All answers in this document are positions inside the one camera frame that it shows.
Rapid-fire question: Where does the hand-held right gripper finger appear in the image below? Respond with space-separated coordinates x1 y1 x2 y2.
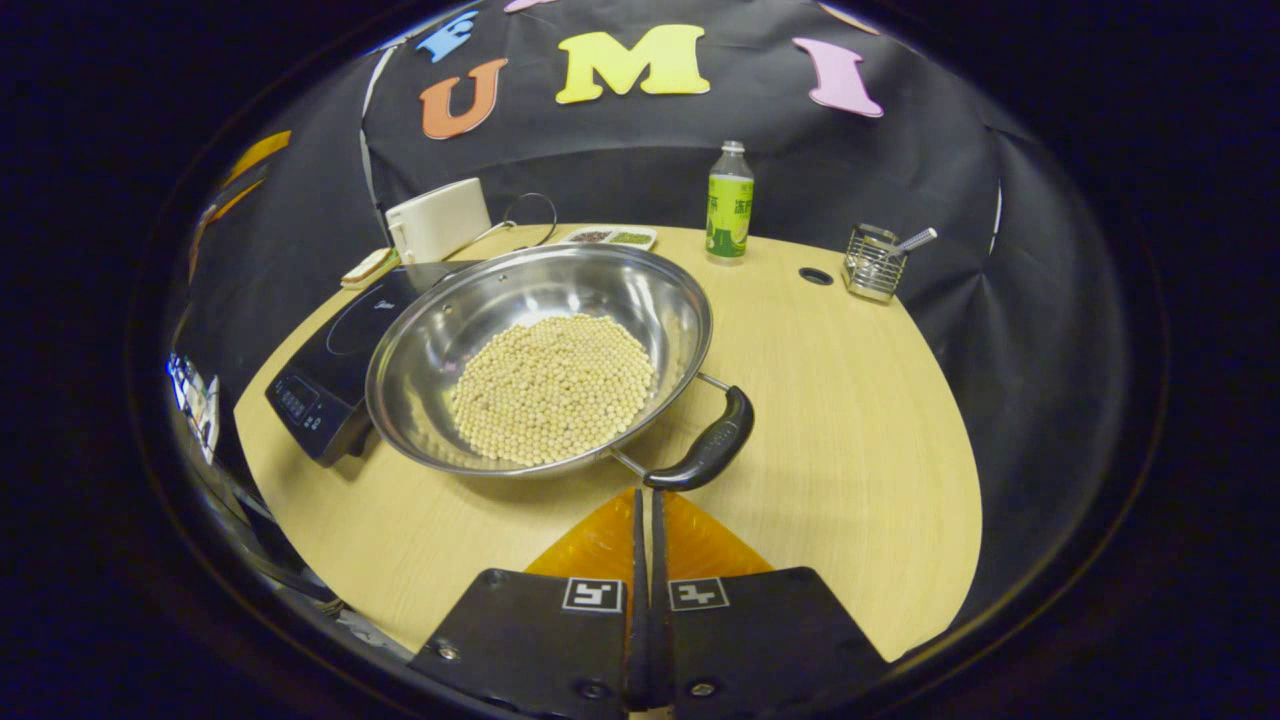
410 488 648 717
650 488 891 715

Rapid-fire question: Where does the black induction cooktop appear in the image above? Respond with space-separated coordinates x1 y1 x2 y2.
265 262 481 468

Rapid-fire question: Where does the stainless steel pot black handle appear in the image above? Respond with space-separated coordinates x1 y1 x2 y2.
365 243 756 493

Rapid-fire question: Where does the beige sponge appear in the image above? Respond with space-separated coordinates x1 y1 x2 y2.
340 248 401 291

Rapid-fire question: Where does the white countertop appliance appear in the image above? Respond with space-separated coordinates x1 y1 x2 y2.
386 178 493 265

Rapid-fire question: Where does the colourful printed paper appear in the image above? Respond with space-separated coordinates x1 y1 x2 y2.
167 352 221 463

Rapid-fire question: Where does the pile of soybeans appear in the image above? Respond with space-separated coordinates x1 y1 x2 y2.
450 314 658 467

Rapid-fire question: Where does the white divided bean dish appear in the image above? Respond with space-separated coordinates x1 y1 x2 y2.
565 226 658 251

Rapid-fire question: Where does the green label clear bottle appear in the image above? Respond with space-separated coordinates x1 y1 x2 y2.
705 141 756 266

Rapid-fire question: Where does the black backdrop cloth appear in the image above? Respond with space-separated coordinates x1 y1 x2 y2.
165 0 1136 641

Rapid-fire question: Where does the black power cable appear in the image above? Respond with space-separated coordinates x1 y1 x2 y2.
498 192 559 247

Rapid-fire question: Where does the metal wire utensil holder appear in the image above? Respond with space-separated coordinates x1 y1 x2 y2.
842 224 908 304

